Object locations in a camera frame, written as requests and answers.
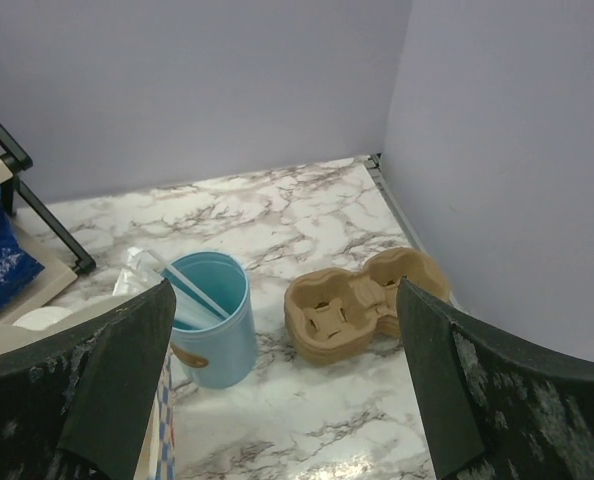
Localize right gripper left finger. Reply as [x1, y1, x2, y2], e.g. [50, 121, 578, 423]
[0, 281, 176, 479]

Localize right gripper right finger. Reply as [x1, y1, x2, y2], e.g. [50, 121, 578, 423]
[396, 279, 594, 479]

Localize checkered paper bag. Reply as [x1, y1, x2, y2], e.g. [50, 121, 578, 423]
[133, 351, 175, 480]

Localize black beige shelf rack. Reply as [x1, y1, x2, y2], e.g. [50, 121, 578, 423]
[0, 122, 96, 324]

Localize white wrapped straws bundle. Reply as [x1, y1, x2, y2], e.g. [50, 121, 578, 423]
[113, 247, 230, 329]

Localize stacked brown cup carriers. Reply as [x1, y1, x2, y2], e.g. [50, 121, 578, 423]
[284, 247, 450, 366]

